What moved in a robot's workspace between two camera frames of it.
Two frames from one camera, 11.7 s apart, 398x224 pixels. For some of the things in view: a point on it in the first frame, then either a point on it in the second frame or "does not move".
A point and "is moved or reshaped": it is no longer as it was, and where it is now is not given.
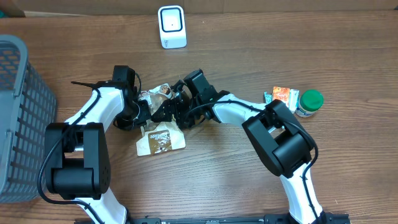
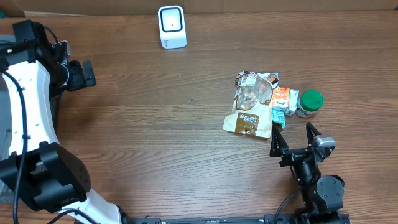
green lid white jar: [310, 101] does not move
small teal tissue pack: [293, 98] does not move
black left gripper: [123, 125] to [79, 81]
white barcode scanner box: [172, 27] does not move
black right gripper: [171, 105] to [280, 149]
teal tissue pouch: [267, 98] is moved or reshaped
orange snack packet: [282, 93] does not move
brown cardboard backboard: [48, 8] does not move
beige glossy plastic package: [158, 137] to [252, 113]
